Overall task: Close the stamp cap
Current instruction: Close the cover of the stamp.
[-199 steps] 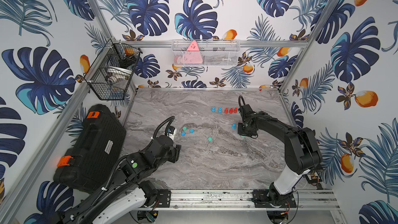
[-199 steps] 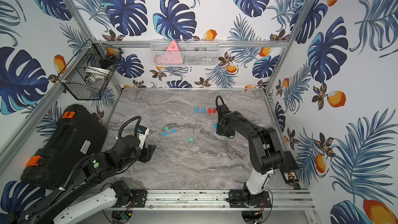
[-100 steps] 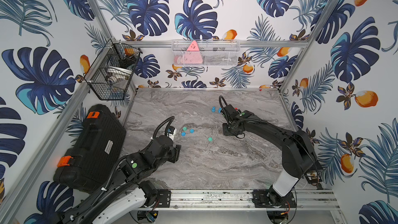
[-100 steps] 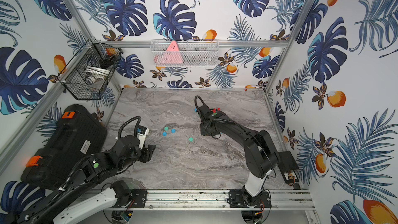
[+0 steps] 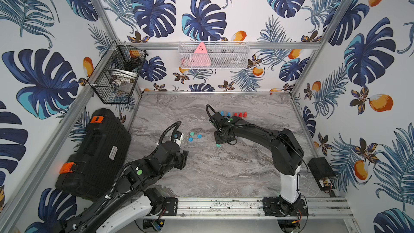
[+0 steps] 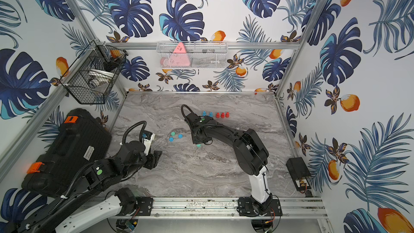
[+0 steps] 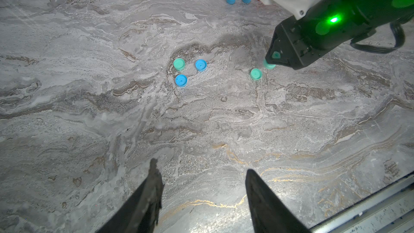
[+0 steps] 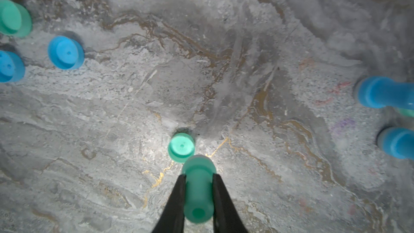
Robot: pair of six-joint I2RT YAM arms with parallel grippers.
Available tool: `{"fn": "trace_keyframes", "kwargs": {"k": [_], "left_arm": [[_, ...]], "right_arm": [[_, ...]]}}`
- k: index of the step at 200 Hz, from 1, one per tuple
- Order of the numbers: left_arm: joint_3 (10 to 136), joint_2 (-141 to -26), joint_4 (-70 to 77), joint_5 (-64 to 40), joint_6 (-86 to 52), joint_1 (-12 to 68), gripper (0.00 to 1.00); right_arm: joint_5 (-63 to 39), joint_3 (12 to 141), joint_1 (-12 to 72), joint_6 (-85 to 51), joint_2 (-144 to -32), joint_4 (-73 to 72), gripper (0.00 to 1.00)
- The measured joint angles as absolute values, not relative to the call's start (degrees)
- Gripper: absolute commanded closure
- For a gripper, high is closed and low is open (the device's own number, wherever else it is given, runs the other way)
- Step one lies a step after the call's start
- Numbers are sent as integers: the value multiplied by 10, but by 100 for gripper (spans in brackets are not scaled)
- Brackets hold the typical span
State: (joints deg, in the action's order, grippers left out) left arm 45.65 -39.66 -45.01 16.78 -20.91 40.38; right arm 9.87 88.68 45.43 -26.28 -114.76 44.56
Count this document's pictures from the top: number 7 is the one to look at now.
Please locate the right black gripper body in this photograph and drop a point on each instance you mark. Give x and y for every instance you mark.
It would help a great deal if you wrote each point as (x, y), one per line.
(315, 28)

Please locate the green stamp cap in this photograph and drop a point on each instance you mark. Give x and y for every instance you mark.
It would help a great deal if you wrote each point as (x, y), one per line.
(256, 74)
(179, 64)

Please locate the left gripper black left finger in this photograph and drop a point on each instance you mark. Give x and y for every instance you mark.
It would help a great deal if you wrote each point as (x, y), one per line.
(140, 213)

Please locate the blue stamp cap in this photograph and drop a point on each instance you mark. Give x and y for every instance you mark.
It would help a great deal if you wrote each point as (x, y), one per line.
(181, 80)
(200, 65)

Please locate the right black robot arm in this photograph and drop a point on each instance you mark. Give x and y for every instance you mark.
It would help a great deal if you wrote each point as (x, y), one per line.
(388, 16)

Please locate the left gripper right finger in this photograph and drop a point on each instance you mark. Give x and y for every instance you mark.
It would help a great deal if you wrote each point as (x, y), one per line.
(268, 213)

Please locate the blue stamp cap left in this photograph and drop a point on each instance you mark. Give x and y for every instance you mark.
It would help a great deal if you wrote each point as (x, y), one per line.
(181, 80)

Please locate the green stamp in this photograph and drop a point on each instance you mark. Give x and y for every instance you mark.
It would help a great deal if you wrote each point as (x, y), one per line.
(268, 66)

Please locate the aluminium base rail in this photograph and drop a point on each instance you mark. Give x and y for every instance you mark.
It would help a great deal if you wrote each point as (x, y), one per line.
(390, 210)

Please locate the blue stamp cap upper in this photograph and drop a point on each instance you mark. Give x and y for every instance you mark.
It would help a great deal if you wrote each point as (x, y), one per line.
(200, 65)

